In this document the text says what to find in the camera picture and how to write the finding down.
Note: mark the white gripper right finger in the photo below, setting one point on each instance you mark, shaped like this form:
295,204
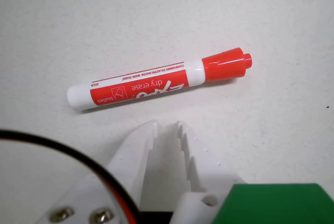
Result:
208,166

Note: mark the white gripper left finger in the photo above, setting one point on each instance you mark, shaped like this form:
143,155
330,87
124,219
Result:
125,161

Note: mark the red dry erase marker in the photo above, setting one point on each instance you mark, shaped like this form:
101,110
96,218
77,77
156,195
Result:
156,85

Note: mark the green plastic block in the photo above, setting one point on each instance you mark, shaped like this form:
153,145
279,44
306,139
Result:
274,204

